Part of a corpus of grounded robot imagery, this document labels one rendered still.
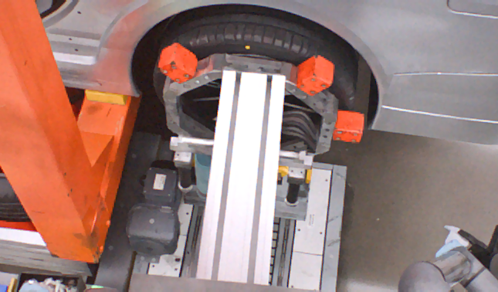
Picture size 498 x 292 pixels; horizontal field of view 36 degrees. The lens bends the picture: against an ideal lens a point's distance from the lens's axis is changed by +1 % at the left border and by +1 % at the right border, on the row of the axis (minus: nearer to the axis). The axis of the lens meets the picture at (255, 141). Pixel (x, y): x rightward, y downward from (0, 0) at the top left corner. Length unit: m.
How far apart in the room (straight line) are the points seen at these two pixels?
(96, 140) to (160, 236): 0.43
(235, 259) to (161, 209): 1.83
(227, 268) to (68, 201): 1.23
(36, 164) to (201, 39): 0.62
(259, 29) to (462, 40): 0.57
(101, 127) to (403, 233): 1.35
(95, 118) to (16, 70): 1.07
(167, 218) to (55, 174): 0.83
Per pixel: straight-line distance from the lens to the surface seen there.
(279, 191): 3.00
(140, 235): 2.75
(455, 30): 2.12
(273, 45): 2.20
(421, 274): 1.67
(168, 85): 2.34
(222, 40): 2.22
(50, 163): 1.95
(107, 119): 2.65
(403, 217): 3.28
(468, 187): 3.42
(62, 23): 2.40
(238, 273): 0.96
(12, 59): 1.58
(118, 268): 3.00
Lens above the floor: 2.93
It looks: 61 degrees down
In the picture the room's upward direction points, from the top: 4 degrees clockwise
